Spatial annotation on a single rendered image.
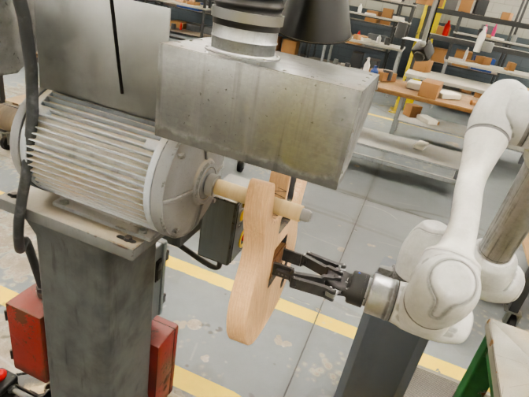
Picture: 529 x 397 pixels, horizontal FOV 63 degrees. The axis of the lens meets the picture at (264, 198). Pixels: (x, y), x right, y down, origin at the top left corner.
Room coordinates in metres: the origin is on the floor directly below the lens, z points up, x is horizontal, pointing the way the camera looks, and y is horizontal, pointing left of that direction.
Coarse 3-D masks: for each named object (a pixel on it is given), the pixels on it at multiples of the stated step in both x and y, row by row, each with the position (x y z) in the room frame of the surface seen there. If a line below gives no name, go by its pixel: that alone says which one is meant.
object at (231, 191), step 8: (216, 184) 0.76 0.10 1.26; (224, 184) 0.76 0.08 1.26; (232, 184) 0.76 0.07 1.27; (216, 192) 0.76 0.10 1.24; (224, 192) 0.75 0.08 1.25; (232, 192) 0.75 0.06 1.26; (240, 192) 0.75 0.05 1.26; (240, 200) 0.74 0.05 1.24; (280, 200) 0.73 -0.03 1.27; (280, 208) 0.72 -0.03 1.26; (288, 208) 0.72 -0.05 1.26; (296, 208) 0.72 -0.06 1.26; (288, 216) 0.72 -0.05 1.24; (296, 216) 0.71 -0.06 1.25
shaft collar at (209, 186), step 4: (208, 176) 0.77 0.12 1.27; (212, 176) 0.77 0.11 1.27; (216, 176) 0.77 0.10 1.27; (220, 176) 0.79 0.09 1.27; (208, 180) 0.76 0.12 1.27; (212, 180) 0.76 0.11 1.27; (204, 184) 0.76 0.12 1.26; (208, 184) 0.76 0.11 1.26; (212, 184) 0.76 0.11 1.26; (204, 188) 0.76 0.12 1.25; (208, 188) 0.76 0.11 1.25; (212, 188) 0.75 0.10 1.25; (204, 192) 0.76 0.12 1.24; (208, 192) 0.76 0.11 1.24; (212, 192) 0.76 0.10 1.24; (212, 196) 0.76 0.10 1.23
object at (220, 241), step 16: (240, 176) 1.13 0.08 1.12; (208, 208) 0.99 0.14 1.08; (224, 208) 0.97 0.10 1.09; (240, 208) 0.98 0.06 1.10; (208, 224) 0.98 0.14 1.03; (224, 224) 0.97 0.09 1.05; (240, 224) 1.00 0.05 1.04; (208, 240) 0.98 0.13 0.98; (224, 240) 0.97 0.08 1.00; (240, 240) 1.01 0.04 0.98; (192, 256) 1.00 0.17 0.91; (208, 256) 0.98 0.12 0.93; (224, 256) 0.97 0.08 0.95
